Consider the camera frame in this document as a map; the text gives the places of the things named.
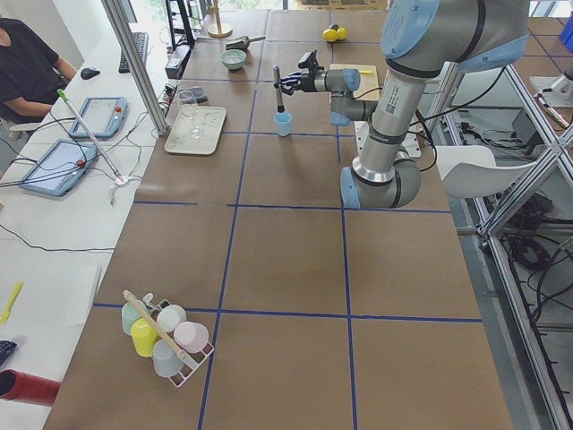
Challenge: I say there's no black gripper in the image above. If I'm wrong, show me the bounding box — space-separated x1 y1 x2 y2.
279 50 327 95

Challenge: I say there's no black metal muddler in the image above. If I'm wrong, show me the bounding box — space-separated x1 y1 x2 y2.
273 64 285 113

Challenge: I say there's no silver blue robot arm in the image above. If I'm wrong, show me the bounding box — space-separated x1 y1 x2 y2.
276 1 529 209

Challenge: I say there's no light blue cup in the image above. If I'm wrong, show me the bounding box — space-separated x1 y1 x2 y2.
274 111 293 137

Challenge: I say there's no yellow lemon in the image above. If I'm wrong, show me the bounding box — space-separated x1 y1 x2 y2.
337 27 347 40
322 28 338 43

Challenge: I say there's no white cup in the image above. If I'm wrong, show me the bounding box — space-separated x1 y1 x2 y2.
157 305 187 333

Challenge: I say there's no pink cup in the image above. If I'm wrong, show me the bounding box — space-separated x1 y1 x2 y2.
174 322 210 353

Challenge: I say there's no mint green cup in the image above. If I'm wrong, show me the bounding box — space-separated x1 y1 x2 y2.
121 302 141 336

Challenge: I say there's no yellow cup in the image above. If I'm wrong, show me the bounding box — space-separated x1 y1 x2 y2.
130 318 160 357

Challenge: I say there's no grey-blue cup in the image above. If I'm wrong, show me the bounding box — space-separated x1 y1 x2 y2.
152 340 184 378

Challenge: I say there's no green bowl of ice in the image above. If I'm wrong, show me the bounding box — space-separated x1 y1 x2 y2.
220 49 247 71

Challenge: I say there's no metal ice scoop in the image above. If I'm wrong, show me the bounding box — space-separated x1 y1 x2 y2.
225 35 266 51

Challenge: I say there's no wooden cutting board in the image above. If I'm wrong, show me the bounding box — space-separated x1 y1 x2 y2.
329 64 381 102

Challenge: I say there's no wooden mug tree stand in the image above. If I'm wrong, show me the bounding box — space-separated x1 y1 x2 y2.
207 0 233 39

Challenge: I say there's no clear wine glass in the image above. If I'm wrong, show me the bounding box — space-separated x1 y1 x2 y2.
177 90 201 139

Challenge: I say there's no cream bear tray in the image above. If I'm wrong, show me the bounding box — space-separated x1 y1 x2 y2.
164 107 227 156

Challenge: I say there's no black keyboard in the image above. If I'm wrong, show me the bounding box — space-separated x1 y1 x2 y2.
118 31 150 75

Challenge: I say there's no far blue teach pendant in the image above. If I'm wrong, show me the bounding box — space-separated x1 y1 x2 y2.
79 97 128 140

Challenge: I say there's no blue teach pendant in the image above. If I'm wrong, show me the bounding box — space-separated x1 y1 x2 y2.
79 97 128 140
19 139 98 197

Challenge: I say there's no black computer mouse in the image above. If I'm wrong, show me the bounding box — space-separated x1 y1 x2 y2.
80 67 100 81

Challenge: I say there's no metal rod with green tip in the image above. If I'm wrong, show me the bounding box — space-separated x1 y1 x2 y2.
57 90 129 186

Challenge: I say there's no near blue teach pendant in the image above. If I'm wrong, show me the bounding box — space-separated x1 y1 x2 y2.
19 139 98 197

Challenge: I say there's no person in black shirt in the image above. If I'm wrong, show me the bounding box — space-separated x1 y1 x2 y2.
1 18 77 124

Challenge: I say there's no yellow spatula on desk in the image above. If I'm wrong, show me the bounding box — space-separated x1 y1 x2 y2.
0 281 23 324

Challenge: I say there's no red cylinder bottle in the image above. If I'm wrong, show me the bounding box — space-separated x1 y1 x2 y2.
1 369 61 407

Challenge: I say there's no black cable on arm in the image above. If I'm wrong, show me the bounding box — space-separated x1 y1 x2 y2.
393 62 507 174

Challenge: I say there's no aluminium frame post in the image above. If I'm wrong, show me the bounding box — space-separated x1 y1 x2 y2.
101 0 169 136

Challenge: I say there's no wooden rack handle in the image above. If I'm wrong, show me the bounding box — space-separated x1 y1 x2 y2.
123 289 187 361

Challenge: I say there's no white wire cup rack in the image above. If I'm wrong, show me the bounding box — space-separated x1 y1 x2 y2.
143 293 214 387

